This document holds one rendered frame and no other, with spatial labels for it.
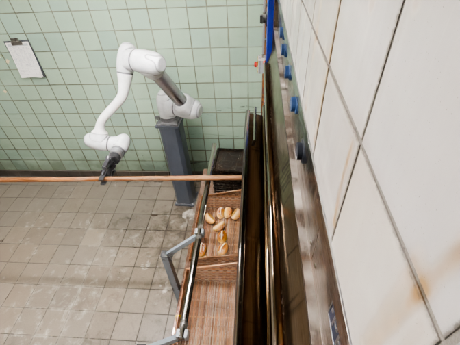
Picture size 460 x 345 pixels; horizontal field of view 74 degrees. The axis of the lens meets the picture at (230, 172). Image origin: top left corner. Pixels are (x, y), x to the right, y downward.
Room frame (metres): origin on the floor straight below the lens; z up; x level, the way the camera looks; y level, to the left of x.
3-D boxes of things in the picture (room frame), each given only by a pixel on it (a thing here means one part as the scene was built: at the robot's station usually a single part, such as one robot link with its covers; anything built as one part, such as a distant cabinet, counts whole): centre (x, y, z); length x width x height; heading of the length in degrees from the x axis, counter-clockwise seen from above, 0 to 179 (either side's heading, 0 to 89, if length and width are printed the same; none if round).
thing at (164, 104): (2.24, 0.47, 1.17); 0.18 x 0.16 x 0.22; 63
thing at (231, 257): (1.29, 0.03, 0.72); 0.56 x 0.49 x 0.28; 173
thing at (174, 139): (2.24, 0.48, 0.50); 0.21 x 0.21 x 1.00; 80
